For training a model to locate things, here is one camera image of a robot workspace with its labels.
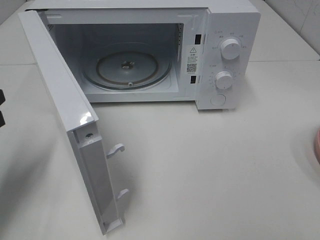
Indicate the glass microwave turntable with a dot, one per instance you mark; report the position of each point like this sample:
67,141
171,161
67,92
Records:
126,66

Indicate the white microwave door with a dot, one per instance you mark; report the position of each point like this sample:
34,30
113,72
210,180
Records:
78,119

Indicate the white warning label sticker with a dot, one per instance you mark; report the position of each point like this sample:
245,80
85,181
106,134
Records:
191,58

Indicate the white microwave oven body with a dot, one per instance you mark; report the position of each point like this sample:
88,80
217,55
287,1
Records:
78,26

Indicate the white microwave knob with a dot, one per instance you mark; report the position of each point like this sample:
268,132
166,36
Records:
223,80
230,48

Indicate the pink round plate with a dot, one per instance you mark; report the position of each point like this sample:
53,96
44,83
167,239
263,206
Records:
317,145

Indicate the round white door button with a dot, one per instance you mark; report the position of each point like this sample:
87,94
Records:
218,100

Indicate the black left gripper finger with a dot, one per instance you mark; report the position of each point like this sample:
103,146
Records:
2,97
2,120

